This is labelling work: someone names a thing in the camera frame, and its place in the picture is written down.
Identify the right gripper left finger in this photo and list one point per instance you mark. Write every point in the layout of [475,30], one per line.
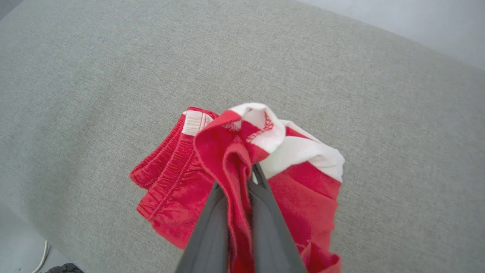
[210,235]

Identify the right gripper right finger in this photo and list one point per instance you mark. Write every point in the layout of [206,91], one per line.
[271,235]

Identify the red cloth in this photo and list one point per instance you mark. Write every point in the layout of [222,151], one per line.
[178,178]

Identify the dark grey floor object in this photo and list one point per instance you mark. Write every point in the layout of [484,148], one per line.
[64,269]

